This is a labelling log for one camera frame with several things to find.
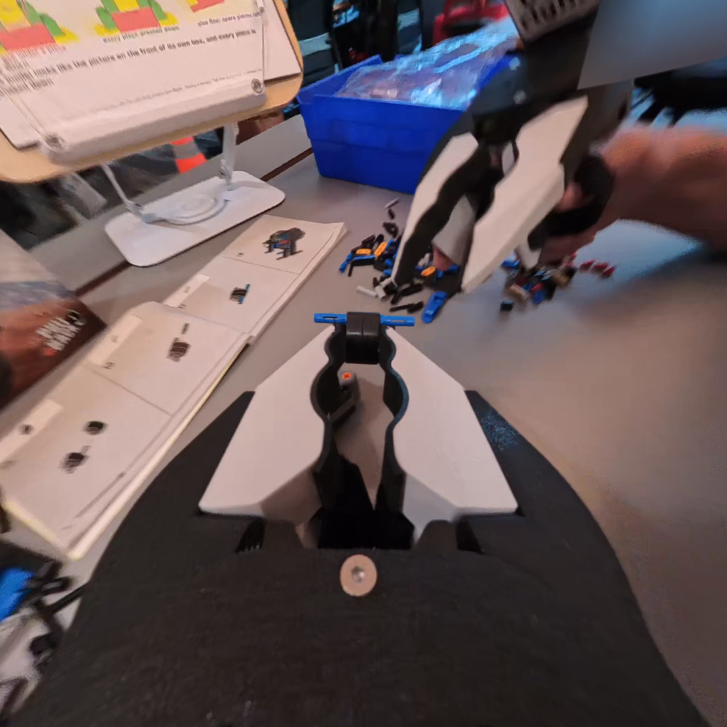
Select pile of blue black lego pieces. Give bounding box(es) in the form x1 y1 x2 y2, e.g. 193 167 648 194
340 198 463 321

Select pile of red grey lego pieces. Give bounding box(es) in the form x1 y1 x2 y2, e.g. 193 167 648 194
500 253 617 313

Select partly built lego model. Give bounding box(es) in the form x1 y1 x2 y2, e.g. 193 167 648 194
0 559 77 716

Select blue plastic bin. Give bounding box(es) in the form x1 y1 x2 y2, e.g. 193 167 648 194
296 54 512 195

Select white stand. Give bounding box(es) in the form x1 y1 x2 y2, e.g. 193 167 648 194
105 122 286 268

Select instruction sheet on stand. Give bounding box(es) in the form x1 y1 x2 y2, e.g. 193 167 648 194
0 0 303 184

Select person's right hand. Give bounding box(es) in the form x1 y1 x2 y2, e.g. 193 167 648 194
545 128 727 268

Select lego instruction booklet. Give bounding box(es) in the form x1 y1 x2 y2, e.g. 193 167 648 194
0 216 347 560

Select orange striped cone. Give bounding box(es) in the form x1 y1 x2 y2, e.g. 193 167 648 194
170 135 208 174

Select clear plastic bags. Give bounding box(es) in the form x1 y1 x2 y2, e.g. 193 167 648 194
335 25 518 109

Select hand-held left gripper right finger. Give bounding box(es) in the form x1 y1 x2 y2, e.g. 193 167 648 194
375 328 519 541

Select lego set box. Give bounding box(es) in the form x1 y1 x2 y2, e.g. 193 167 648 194
0 250 108 410

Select grey pull-back motor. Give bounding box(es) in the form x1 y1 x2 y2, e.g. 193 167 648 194
326 372 361 424

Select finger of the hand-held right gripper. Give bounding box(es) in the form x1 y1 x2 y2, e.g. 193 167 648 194
461 95 590 294
392 132 490 287

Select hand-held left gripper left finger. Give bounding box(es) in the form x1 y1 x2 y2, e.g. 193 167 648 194
199 326 376 546

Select laminated instruction sheet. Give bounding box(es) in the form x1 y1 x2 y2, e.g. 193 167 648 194
0 0 268 165

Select black lego piece with blue axle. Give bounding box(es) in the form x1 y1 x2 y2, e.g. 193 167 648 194
314 311 415 365

